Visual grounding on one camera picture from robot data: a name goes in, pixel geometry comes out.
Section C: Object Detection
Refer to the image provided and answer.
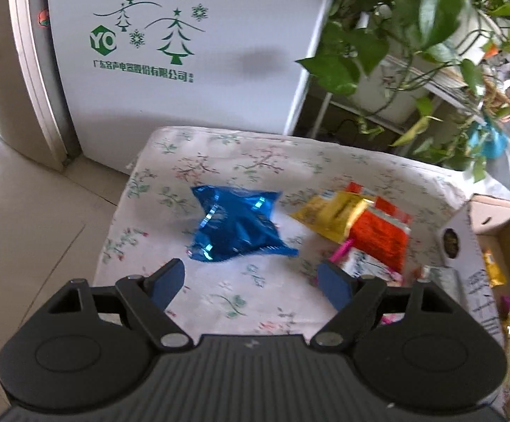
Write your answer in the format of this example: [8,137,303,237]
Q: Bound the pink white Ameria packet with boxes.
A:
[318,239,402,311]

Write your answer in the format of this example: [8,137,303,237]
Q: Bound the blue foil snack bag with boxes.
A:
[188,185,299,263]

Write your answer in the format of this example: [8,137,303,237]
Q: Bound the orange-red snack packet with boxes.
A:
[346,182,412,274]

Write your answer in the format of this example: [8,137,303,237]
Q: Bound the yellow barcode snack packet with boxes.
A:
[483,249,506,288]

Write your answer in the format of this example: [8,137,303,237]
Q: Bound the white cardboard box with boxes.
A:
[437,194,510,419]

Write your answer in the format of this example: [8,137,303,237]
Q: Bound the white metal plant stand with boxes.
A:
[298,55,488,138]

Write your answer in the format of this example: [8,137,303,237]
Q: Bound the blue round object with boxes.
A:
[467,120,508,160]

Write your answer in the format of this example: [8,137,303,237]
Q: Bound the wicker basket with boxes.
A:
[483,75,510,124]

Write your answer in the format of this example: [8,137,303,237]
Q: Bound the white refrigerator with green logo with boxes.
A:
[9,0,332,171]

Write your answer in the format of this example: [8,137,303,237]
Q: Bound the green pothos plant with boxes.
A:
[303,0,510,180]

